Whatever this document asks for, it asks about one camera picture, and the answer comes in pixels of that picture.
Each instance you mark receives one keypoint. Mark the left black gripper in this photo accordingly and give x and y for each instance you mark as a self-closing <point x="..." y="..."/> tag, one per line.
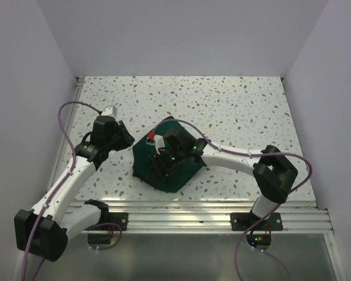
<point x="127" y="140"/>

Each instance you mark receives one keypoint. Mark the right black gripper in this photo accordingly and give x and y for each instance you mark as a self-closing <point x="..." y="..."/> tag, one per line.
<point x="158" y="166"/>

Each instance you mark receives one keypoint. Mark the green surgical cloth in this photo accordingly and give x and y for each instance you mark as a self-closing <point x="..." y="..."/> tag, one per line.
<point x="141" y="168"/>

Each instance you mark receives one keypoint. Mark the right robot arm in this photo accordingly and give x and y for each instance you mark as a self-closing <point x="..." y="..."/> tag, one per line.
<point x="273" y="172"/>

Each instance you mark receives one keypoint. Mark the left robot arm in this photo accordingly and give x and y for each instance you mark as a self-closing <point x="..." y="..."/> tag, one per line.
<point x="44" y="230"/>

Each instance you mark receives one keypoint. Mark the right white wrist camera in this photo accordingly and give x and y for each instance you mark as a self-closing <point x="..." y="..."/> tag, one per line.
<point x="157" y="141"/>

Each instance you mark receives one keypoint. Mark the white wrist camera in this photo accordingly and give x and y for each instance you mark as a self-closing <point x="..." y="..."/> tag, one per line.
<point x="110" y="111"/>
<point x="157" y="141"/>

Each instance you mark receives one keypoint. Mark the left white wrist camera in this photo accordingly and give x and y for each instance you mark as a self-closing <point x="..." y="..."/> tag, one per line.
<point x="110" y="111"/>

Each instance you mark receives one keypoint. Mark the aluminium front rail frame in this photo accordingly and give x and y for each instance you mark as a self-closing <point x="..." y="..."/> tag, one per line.
<point x="213" y="217"/>

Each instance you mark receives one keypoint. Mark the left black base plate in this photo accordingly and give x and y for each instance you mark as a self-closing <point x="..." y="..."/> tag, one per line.
<point x="117" y="217"/>

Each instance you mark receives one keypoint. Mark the aluminium left side rail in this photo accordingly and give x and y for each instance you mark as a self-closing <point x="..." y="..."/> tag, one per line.
<point x="66" y="117"/>

